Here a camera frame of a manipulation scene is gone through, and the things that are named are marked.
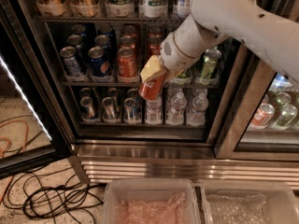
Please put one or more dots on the open fridge glass door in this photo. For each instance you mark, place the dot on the open fridge glass door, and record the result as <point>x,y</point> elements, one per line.
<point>26,116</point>

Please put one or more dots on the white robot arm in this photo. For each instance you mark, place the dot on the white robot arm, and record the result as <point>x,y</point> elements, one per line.
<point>274,39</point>

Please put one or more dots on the left clear plastic bin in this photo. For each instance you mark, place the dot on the left clear plastic bin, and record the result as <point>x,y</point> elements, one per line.
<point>150,201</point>

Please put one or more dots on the green soda can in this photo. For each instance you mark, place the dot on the green soda can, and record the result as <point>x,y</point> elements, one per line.
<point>207,68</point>
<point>184,78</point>

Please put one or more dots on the shelf can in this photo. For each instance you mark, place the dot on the shelf can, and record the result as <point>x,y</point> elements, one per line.
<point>111,114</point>
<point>132,114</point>
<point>89,109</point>

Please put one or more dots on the front silver diet pepsi can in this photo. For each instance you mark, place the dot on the front silver diet pepsi can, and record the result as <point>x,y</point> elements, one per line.
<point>71,61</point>

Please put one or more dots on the second row right coke can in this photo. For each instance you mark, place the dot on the second row right coke can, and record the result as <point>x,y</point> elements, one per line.
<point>154,44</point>

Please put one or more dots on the front right green soda can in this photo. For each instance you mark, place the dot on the front right green soda can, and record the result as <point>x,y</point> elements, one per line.
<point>207,68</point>

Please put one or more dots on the clear plastic bin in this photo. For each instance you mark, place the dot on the clear plastic bin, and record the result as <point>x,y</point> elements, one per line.
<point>249,202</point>
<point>150,201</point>

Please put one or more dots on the right water bottle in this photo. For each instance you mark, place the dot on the right water bottle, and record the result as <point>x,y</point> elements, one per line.
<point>196,115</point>

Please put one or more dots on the middle water bottle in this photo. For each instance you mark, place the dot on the middle water bottle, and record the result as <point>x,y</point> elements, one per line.
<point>176,109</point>

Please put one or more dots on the bottom shelf middle can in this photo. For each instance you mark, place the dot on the bottom shelf middle can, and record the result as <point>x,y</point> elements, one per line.
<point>111,114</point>

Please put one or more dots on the second row red coke can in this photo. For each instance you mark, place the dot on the second row red coke can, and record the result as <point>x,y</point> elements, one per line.
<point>127,41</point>

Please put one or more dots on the left water bottle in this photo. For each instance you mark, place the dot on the left water bottle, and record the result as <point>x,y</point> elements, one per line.
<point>154,111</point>

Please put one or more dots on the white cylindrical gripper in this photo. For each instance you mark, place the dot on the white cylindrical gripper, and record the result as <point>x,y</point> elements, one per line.
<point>173,56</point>

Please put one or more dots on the front left green soda can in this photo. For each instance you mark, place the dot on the front left green soda can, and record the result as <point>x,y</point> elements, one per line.
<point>184,78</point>

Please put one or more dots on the water bottle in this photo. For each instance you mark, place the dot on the water bottle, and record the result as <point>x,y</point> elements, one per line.
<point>196,115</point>
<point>176,109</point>
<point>154,111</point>

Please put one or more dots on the top shelf green tea bottle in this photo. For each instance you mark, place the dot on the top shelf green tea bottle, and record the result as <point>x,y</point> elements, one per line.
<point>120,8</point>

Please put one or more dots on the bottom shelf left can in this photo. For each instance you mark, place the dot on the bottom shelf left can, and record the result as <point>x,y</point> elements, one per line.
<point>89,109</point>

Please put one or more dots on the right clear plastic bin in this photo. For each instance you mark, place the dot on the right clear plastic bin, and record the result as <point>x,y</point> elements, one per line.
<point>249,202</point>

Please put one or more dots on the red can behind right door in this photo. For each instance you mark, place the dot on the red can behind right door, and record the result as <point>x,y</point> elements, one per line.
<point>262,116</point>

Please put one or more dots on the front blue pepsi can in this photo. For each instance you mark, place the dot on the front blue pepsi can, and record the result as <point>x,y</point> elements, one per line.
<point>99,62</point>

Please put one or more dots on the bottom shelf right can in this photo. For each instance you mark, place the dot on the bottom shelf right can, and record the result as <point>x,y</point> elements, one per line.
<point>132,114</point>

